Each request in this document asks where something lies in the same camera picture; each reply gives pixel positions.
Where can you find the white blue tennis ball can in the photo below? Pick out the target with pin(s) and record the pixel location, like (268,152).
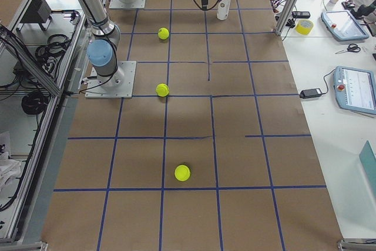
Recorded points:
(223,9)

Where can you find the tennis ball near gripper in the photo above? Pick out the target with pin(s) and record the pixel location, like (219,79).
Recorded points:
(162,90)

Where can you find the front tennis ball Roland Garros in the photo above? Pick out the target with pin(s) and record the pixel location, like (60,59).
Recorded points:
(182,173)

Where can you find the black phone device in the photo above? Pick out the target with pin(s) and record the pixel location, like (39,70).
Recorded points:
(301,14)

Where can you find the yellow tape roll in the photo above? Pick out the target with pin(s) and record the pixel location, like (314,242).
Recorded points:
(304,26)

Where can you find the upper teach pendant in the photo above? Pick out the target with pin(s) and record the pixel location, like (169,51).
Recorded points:
(343,26)

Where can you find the teach pendant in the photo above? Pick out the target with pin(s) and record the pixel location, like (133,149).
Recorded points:
(354,89)
(343,26)

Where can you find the black power brick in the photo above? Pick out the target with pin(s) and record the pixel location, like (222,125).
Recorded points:
(310,93)

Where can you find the lower teach pendant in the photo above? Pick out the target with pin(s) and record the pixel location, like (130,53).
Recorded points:
(354,89)

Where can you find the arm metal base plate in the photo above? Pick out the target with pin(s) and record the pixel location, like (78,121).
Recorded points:
(137,4)
(120,85)

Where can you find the aluminium frame post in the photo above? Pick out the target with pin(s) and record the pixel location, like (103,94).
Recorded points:
(289,1)

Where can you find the black handled scissors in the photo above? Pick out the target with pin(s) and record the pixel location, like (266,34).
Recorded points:
(353,47)

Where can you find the aluminium frame rail left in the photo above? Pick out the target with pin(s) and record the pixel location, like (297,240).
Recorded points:
(16,48)

